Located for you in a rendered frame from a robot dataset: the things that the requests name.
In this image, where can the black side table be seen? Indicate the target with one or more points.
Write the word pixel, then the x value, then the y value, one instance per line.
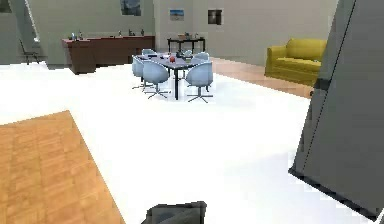
pixel 186 41

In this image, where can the light blue framed picture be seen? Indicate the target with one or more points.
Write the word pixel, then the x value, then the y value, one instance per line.
pixel 176 14

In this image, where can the light blue swivel chair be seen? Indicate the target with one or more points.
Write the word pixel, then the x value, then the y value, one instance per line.
pixel 154 74
pixel 202 55
pixel 137 68
pixel 201 75
pixel 147 51

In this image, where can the black folding chair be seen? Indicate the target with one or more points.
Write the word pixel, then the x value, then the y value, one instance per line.
pixel 28 52

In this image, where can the yellow armchair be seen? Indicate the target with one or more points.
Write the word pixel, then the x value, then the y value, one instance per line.
pixel 296 61

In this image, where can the dark grey box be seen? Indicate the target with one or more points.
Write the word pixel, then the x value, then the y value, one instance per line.
pixel 176 214

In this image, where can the dark red sideboard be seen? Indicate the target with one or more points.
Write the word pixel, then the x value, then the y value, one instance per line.
pixel 100 50

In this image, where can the grey open door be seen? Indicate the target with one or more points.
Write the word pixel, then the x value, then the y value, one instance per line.
pixel 346 106

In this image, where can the grey dining table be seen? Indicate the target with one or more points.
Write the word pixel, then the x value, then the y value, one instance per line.
pixel 173 61

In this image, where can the red round object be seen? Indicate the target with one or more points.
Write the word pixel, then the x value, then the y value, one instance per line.
pixel 172 59

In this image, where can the dark blue framed picture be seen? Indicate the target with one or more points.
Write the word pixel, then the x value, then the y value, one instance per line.
pixel 130 7

